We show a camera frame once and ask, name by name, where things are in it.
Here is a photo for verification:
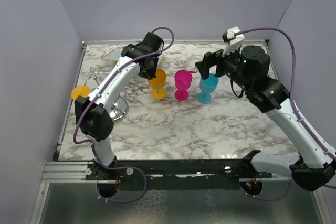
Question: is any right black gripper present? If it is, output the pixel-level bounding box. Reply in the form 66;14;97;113
196;42;252;92

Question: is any yellow wine glass front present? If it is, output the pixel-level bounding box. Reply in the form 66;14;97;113
148;68;166;100

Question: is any yellow wine glass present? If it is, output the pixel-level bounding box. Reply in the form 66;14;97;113
71;85;91;101
148;68;166;100

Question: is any blue plastic wine glass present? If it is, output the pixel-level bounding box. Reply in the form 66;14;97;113
197;73;219;104

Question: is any pink plastic wine glass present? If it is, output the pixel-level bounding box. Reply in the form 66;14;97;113
174;70;193;101

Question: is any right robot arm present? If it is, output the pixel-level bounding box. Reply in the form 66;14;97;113
195;46;335;191

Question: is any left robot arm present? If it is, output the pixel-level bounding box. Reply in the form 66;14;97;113
73;32;164;179

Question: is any chrome wine glass rack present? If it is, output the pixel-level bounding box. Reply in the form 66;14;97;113
85;65;129;123

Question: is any yellow wine glass rear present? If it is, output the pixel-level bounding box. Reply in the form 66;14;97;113
71;85;91;101

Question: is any red card box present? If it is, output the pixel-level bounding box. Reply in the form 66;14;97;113
184;66;197;73

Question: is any yellow framed whiteboard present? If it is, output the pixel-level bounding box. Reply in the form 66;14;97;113
101;49;165;63

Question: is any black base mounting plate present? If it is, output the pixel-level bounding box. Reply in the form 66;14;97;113
86;159;271;191

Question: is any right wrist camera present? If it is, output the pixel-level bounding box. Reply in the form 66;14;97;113
222;26;245;57

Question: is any aluminium rail frame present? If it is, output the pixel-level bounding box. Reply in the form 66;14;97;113
32;41;335;223

